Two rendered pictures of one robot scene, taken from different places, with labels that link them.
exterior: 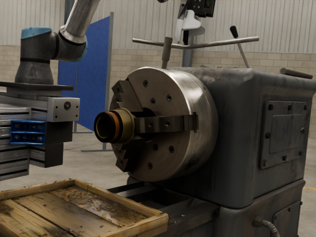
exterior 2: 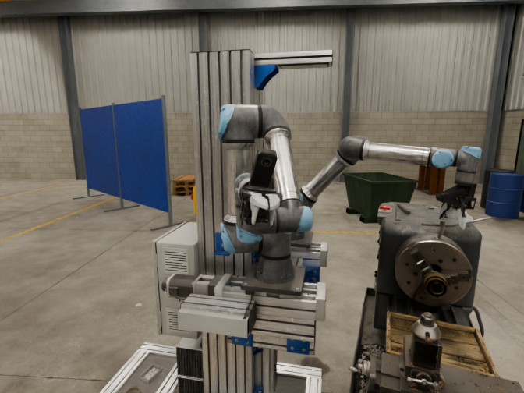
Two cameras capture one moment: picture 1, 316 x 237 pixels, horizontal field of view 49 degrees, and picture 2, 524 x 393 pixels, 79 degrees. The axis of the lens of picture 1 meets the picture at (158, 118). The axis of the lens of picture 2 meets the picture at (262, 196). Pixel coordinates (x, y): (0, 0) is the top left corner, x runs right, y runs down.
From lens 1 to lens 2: 1.33 m
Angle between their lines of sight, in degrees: 20
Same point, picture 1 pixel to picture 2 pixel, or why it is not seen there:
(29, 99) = (300, 251)
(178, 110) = (462, 267)
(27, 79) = (296, 237)
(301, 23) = (301, 86)
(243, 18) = not seen: hidden behind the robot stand
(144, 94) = (432, 256)
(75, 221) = (448, 348)
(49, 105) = (322, 256)
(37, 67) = not seen: hidden behind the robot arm
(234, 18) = not seen: hidden behind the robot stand
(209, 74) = (451, 233)
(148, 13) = (161, 76)
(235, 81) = (473, 239)
